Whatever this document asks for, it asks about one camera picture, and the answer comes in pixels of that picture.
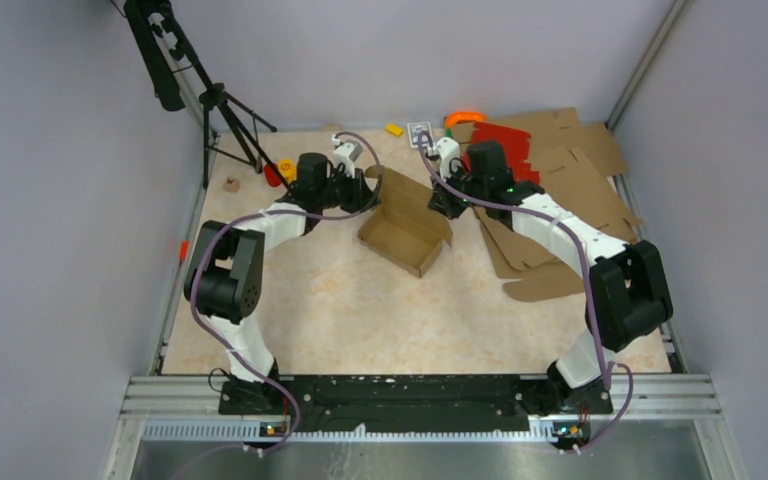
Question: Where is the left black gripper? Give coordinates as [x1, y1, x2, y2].
[316, 165, 380, 214]

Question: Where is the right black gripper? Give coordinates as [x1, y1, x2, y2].
[427, 162, 487, 222]

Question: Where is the brown cardboard box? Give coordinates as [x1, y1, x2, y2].
[358, 166, 453, 278]

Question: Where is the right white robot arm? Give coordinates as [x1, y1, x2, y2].
[419, 137, 674, 412]

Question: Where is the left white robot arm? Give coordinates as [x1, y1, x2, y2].
[184, 142, 377, 414]

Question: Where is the red cardboard box blank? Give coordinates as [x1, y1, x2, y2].
[468, 122, 541, 185]

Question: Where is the yellow and red toy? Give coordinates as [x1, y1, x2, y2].
[263, 158, 297, 188]

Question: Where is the playing card deck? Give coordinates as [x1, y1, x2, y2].
[407, 121, 433, 149]

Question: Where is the small wooden block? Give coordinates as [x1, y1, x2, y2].
[222, 177, 241, 193]

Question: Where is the stack of brown cardboard blanks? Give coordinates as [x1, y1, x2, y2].
[451, 108, 642, 302]

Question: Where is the yellow block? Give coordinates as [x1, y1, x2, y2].
[385, 123, 404, 137]

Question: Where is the small orange clip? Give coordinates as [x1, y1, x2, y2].
[178, 240, 189, 263]

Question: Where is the black tripod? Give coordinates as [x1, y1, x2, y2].
[120, 0, 277, 189]

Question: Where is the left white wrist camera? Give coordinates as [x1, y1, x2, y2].
[331, 135, 364, 179]

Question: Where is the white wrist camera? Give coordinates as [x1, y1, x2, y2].
[428, 137, 460, 180]
[331, 135, 364, 179]

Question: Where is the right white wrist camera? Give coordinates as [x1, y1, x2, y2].
[428, 137, 460, 180]

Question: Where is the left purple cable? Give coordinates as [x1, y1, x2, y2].
[188, 131, 384, 458]

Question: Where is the purple cable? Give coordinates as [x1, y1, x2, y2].
[415, 131, 636, 452]
[188, 131, 384, 458]

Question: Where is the orange tape ring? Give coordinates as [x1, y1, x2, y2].
[444, 110, 490, 130]

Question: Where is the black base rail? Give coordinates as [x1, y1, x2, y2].
[218, 373, 614, 448]

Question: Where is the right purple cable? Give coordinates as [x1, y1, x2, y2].
[415, 131, 636, 452]

